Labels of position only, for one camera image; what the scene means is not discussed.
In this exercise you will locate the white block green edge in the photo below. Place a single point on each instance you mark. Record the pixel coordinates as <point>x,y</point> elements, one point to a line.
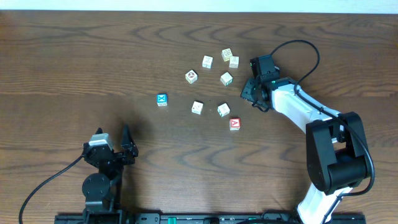
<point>223,109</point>

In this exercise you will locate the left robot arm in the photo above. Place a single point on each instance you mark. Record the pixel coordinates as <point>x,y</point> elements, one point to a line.
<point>102,190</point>

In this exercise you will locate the yellow-green pattern block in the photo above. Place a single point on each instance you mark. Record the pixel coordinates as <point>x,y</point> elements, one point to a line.
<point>226,54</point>

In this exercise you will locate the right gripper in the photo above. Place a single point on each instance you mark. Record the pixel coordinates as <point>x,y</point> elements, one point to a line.
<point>246,91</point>

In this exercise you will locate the red letter A block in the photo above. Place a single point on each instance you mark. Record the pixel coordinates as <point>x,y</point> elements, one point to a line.
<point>234,124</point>

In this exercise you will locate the white block red circle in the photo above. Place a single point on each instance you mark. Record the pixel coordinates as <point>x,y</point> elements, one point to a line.
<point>191,76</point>

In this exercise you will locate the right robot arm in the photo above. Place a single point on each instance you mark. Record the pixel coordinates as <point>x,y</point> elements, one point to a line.
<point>338,160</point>

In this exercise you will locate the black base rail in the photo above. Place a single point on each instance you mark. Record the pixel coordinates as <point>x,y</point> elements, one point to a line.
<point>156,218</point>

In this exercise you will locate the white block green side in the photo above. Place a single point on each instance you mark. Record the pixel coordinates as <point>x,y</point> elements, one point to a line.
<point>226,79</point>

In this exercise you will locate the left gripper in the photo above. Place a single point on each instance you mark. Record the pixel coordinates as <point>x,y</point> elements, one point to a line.
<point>124,158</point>

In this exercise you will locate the blue letter X block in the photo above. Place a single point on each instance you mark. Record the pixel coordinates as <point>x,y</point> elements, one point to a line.
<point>162,99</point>

